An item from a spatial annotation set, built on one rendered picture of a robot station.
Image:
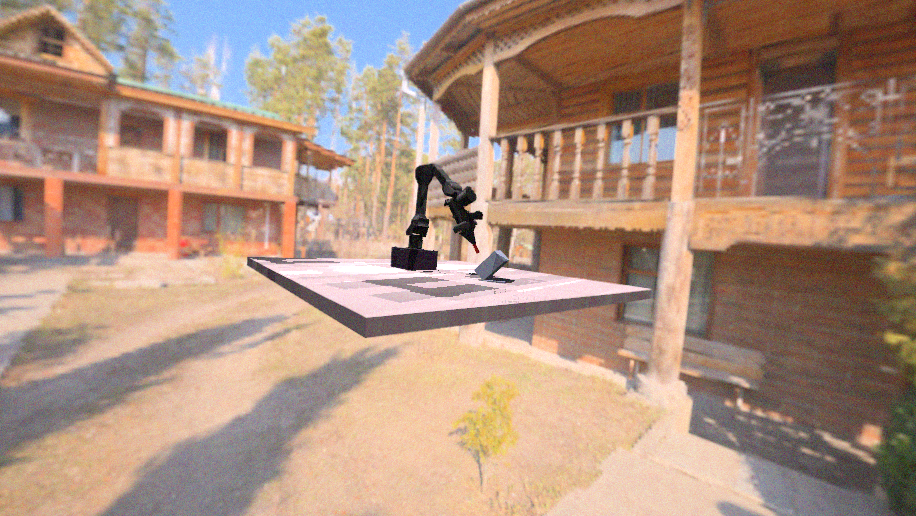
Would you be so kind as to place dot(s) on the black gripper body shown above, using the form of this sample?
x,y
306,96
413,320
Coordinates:
x,y
461,221

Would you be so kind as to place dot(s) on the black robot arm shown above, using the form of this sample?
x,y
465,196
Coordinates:
x,y
460,199

